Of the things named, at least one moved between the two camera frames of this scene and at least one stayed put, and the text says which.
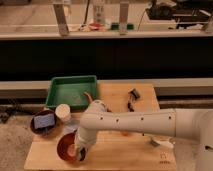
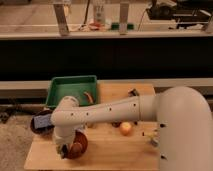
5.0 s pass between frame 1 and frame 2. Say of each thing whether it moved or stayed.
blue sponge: stayed
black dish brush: stayed
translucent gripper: moved
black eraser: moved
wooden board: stayed
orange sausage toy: stayed
